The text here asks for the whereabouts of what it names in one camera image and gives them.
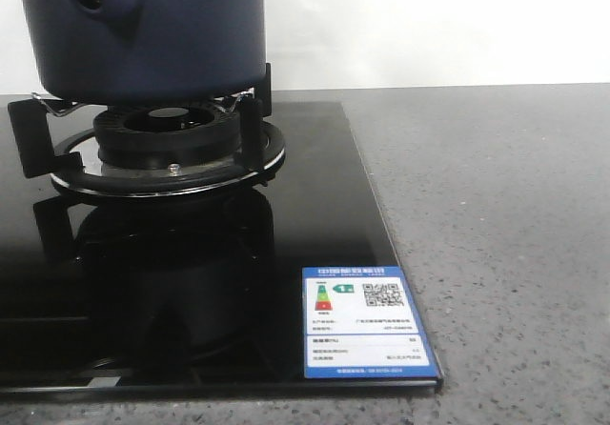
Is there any black pot support grate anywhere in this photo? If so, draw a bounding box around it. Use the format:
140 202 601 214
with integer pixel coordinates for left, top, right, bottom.
8 71 285 200

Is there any dark blue cooking pot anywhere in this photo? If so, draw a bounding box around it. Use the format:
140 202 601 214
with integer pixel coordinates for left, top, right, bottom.
22 0 266 105

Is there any black glass gas stove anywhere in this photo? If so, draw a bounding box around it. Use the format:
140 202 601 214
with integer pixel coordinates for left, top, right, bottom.
0 92 445 392

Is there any blue energy label sticker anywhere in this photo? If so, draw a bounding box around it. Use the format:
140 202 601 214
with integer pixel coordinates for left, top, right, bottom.
302 266 441 383

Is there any black gas burner head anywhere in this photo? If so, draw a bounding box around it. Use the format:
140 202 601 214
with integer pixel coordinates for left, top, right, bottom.
93 102 240 170

